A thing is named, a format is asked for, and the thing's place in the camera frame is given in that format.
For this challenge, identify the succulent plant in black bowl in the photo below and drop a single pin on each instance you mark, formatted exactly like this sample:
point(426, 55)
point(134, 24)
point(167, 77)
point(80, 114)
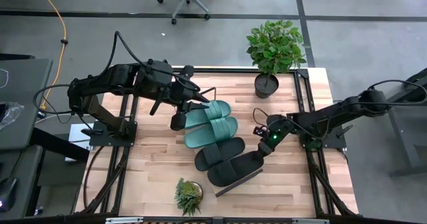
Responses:
point(188, 197)

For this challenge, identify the clear plastic bag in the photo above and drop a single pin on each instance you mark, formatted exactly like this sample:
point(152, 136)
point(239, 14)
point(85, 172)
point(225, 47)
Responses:
point(10, 114)

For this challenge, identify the white flat box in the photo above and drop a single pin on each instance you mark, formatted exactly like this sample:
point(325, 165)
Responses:
point(78, 134)

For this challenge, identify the teal rubber slide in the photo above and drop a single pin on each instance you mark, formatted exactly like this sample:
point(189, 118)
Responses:
point(213, 110)
point(207, 135)

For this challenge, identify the black computer mouse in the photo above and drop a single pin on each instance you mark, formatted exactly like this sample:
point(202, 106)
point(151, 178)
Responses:
point(6, 194)

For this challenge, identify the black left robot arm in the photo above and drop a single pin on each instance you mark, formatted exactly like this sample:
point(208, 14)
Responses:
point(100, 84)

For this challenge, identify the silver aluminium rail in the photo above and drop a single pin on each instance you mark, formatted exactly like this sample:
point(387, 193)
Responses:
point(310, 221)
point(123, 220)

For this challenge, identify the leafy green tree black pot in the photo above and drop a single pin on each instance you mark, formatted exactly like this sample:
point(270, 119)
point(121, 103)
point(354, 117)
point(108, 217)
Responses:
point(273, 50)

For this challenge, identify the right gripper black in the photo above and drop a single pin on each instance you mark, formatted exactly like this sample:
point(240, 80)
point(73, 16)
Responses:
point(277, 132)

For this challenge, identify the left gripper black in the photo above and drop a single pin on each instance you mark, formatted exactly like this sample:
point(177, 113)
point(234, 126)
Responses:
point(183, 94)

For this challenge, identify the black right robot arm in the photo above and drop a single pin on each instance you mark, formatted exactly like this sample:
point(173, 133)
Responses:
point(333, 115)

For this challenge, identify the black metal table frame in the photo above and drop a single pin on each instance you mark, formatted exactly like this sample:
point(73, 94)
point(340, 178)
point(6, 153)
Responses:
point(305, 94)

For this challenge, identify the black rubber slide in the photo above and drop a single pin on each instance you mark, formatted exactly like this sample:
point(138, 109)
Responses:
point(240, 169)
point(230, 149)

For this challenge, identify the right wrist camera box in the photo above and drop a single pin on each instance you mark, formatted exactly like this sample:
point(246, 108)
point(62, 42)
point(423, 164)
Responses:
point(259, 130)

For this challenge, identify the dark grey side desk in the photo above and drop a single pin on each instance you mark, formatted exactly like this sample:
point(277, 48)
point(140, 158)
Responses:
point(23, 94)

